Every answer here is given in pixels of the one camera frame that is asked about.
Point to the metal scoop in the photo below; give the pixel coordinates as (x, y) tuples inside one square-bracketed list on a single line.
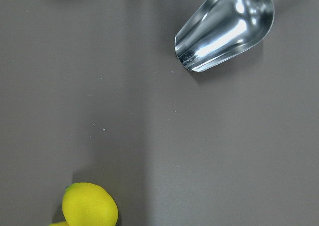
[(222, 29)]

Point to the yellow lemon far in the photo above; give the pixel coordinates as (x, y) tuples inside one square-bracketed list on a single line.
[(87, 204)]

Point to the yellow lemon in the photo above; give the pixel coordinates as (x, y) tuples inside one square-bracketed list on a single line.
[(62, 223), (87, 204)]

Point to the yellow lemon near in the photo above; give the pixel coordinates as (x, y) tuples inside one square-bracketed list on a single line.
[(62, 223)]

